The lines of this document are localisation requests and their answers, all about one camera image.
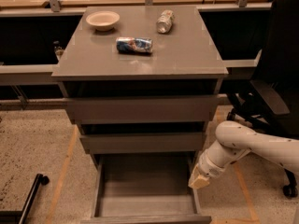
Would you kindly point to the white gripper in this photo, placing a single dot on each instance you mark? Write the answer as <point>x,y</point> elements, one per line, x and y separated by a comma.
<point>210,168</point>

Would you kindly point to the grey bottom drawer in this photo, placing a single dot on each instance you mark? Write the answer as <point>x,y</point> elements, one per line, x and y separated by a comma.
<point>145,188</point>

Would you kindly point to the grey drawer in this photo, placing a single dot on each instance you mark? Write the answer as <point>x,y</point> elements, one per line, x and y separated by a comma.
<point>147,109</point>
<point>145,188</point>
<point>142,142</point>

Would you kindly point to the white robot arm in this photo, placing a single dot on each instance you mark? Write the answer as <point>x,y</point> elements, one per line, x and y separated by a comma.
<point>233,142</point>

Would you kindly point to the grey middle drawer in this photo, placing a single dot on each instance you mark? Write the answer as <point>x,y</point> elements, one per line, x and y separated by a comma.
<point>142,142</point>

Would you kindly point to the grey top drawer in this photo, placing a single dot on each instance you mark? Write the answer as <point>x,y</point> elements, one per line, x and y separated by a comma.
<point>147,109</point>

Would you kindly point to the grey drawer cabinet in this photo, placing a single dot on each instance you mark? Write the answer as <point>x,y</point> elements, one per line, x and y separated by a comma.
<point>184,62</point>

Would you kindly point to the black office chair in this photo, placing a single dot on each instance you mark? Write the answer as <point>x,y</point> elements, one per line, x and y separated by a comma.
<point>270,100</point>

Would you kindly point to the blue crushed soda can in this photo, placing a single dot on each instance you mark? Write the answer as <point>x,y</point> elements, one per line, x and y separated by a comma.
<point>134,45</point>

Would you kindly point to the clear plastic water bottle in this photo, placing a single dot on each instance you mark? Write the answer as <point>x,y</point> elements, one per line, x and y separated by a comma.
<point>165,21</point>

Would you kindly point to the white paper bowl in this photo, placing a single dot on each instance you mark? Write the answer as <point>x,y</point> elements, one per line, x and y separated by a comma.
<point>103,21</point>

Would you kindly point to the black wheeled base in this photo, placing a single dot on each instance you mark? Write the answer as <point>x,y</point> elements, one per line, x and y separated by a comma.
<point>19,217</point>

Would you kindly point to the grey long desk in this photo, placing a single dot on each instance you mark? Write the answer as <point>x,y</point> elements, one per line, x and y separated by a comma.
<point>238,34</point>

